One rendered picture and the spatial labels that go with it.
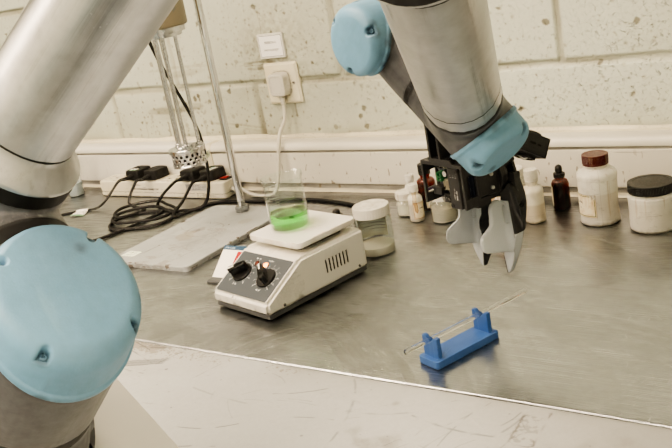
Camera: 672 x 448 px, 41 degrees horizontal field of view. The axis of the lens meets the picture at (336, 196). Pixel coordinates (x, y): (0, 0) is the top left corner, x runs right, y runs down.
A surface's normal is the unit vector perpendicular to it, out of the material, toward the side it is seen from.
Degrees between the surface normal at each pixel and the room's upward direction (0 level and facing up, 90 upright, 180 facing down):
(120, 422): 44
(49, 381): 117
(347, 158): 90
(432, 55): 144
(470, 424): 0
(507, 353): 0
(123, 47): 129
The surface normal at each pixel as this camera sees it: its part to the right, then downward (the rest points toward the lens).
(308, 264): 0.68, 0.09
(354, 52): -0.75, 0.31
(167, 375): -0.18, -0.94
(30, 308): 0.51, -0.56
